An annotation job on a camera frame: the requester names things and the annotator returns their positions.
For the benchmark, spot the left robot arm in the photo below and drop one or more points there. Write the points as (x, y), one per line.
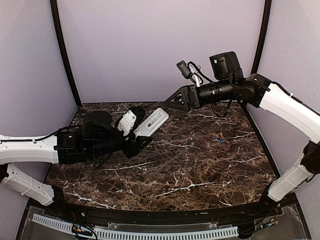
(95, 137)

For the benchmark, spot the white slotted cable duct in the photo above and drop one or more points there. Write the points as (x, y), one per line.
(119, 231)

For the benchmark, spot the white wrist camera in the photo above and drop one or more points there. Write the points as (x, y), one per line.
(189, 73)
(130, 120)

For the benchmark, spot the black front rail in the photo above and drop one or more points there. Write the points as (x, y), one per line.
(243, 215)

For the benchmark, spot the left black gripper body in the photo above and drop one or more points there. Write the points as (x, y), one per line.
(131, 151)

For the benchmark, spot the left black frame post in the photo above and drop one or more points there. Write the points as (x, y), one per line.
(63, 51)

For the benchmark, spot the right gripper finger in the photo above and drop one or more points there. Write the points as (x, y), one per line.
(177, 106)
(178, 96)

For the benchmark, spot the white remote control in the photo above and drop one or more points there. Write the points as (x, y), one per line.
(149, 126)

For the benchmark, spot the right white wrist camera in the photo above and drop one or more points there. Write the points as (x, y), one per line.
(189, 73)

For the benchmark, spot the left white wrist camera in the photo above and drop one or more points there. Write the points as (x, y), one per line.
(130, 120)

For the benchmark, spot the right black frame post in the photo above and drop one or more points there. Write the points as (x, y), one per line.
(262, 36)

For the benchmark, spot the black frame post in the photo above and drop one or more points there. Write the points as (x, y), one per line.
(262, 36)
(63, 51)

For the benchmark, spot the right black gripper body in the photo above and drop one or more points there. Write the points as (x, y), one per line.
(193, 89)

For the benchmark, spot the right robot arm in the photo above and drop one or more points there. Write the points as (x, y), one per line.
(267, 95)

